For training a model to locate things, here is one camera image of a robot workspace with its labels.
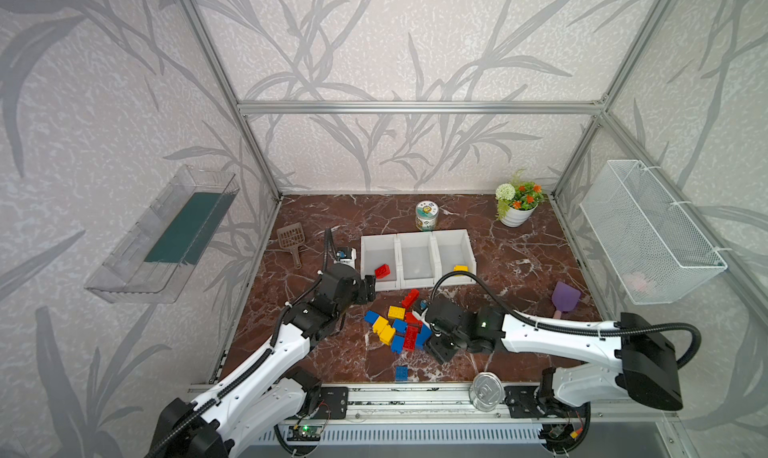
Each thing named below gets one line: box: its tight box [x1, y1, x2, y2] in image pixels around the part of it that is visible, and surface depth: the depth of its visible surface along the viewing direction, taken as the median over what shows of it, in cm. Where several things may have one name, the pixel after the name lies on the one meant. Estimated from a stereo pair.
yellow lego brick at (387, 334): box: [379, 324, 396, 346], surface depth 84 cm
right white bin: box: [432, 229, 477, 286], surface depth 100 cm
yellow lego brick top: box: [388, 305, 406, 320], surface depth 89 cm
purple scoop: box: [552, 281, 582, 319], surface depth 94 cm
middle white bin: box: [396, 232, 440, 289], surface depth 101 cm
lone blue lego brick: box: [395, 366, 409, 381], surface depth 79 cm
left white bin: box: [360, 234, 399, 291], surface depth 98 cm
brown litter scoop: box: [277, 222, 306, 269], surface depth 110 cm
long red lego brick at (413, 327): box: [403, 316, 423, 352], surface depth 84 cm
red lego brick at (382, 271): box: [374, 263, 391, 279], surface depth 98 cm
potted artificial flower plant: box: [496, 171, 545, 228], surface depth 104 cm
